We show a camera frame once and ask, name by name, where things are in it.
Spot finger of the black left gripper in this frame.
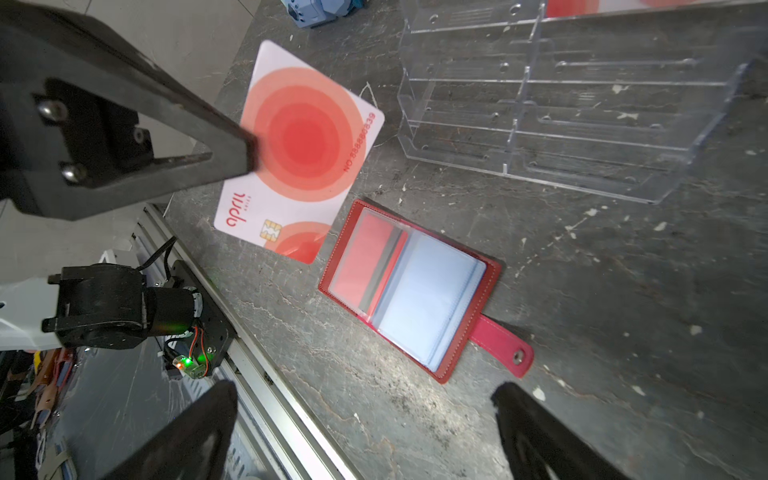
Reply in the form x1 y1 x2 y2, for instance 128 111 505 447
1 1 257 221

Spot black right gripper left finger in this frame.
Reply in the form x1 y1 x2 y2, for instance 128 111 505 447
105 380 238 479

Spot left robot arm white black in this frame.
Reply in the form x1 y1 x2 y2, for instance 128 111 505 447
1 1 256 350

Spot clear acrylic tiered card stand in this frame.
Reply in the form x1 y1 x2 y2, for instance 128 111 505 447
398 1 767 204

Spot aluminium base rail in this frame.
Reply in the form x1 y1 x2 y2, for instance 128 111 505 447
128 203 361 480

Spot red leather card holder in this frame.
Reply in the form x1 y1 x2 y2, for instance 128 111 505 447
317 199 535 385

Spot blue toy camera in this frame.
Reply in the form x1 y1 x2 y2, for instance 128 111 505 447
282 0 365 28

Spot white plastic card sleeves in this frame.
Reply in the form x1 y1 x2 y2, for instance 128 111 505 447
326 208 488 373

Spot white card red circle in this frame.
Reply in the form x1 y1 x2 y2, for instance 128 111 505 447
545 0 733 19

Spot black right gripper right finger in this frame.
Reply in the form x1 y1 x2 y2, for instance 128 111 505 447
491 383 626 479

